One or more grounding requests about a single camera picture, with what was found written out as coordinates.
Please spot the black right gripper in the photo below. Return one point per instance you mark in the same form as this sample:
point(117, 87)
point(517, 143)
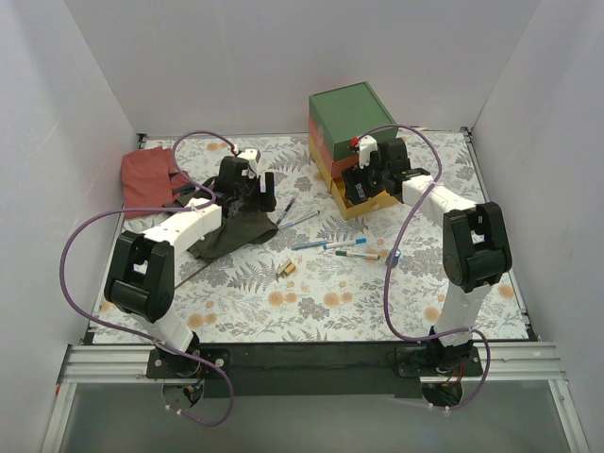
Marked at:
point(358, 184)

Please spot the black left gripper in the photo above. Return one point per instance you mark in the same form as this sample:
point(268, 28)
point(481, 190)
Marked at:
point(266, 192)

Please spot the yellow bottom drawer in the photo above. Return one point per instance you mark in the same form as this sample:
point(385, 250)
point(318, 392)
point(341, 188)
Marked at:
point(350, 211)

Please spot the green red yellow drawer box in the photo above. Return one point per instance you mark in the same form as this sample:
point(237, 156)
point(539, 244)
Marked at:
point(335, 118)

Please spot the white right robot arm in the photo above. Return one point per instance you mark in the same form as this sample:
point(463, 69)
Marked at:
point(475, 246)

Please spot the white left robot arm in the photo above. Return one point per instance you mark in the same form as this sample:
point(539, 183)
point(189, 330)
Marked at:
point(141, 279)

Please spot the dark green cloth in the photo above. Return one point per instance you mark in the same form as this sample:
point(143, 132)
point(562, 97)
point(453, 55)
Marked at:
point(244, 228)

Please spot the purple pen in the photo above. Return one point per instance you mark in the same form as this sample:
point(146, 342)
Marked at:
point(285, 212)

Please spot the blue long nib marker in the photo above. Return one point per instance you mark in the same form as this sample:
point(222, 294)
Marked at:
point(299, 221)

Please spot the white marker blue cap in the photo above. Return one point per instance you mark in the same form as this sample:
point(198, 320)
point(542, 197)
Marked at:
point(327, 246)

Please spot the light blue pen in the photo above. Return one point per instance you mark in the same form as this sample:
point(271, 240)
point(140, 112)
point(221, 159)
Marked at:
point(301, 246)

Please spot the tan eraser block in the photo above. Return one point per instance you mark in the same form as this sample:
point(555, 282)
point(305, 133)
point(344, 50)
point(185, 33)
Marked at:
point(286, 269)

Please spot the thin dark stick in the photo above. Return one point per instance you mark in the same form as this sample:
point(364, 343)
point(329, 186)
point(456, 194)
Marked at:
point(194, 274)

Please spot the small blue cylinder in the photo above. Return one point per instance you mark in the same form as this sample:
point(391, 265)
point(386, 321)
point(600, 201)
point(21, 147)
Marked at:
point(393, 258)

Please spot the white marker green cap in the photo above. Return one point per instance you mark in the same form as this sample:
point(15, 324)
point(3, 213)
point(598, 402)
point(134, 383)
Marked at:
point(358, 255)

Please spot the floral table mat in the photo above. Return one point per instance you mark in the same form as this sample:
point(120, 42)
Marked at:
point(239, 298)

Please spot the red cloth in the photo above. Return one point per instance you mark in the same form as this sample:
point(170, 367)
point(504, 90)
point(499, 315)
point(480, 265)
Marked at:
point(151, 180)

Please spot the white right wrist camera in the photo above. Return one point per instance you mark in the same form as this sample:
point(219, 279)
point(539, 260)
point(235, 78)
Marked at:
point(364, 146)

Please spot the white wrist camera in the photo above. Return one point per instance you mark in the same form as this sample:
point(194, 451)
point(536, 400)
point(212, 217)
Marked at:
point(252, 156)
point(364, 146)

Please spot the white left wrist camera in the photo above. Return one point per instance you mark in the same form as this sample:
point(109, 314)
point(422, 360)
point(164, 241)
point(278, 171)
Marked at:
point(252, 156)

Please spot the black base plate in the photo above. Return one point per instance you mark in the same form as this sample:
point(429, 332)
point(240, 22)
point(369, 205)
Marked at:
point(278, 369)

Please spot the aluminium front rail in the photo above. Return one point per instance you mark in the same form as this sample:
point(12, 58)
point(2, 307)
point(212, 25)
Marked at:
point(510, 361)

